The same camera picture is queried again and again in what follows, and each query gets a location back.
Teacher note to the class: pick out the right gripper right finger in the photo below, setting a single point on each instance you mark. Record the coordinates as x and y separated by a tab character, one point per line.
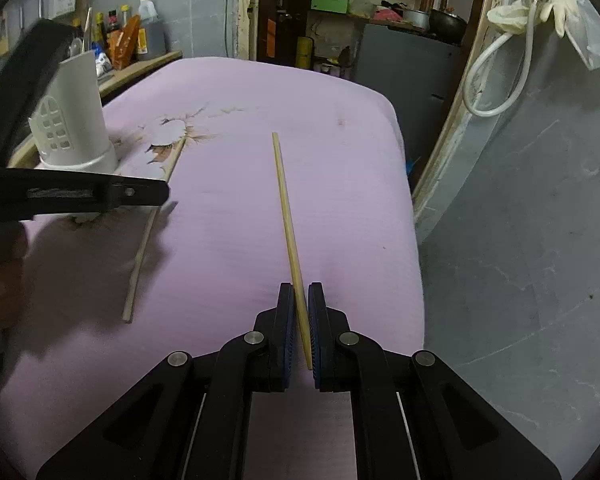
329	365

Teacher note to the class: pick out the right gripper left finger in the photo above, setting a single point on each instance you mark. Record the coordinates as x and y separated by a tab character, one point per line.
274	362

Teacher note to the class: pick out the wooden chopstick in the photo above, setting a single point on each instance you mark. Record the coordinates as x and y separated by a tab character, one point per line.
292	251
168	170

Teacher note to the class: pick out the white utensil caddy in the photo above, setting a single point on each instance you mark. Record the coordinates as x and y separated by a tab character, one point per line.
68	126

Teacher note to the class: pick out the left hand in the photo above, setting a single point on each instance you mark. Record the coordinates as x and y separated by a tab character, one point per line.
11	293

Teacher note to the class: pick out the pink floral table cloth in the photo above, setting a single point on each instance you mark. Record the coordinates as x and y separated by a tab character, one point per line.
217	252

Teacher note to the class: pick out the white salt bag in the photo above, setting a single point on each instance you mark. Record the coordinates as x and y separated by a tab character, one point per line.
102	62

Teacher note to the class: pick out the yellow-cap sauce bottle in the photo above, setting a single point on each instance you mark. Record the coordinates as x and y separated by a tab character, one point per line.
100	31

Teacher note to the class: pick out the orange spice packet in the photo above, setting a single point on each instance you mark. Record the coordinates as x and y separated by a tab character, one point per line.
124	44

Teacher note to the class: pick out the red-label sauce bottle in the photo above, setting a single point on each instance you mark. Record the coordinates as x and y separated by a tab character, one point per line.
112	23

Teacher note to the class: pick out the white hanging box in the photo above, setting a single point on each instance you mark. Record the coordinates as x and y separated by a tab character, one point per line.
57	8

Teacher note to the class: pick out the large dark vinegar jug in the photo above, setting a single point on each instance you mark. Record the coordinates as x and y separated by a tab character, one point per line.
151	42

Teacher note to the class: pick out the clear yellow-cap bottle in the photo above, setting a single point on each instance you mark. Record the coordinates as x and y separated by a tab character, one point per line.
125	14

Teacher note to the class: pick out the grey cabinet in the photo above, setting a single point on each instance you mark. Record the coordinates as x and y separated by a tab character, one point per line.
417	74

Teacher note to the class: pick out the cream rubber gloves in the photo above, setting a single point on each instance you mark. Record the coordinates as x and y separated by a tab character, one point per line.
515	17

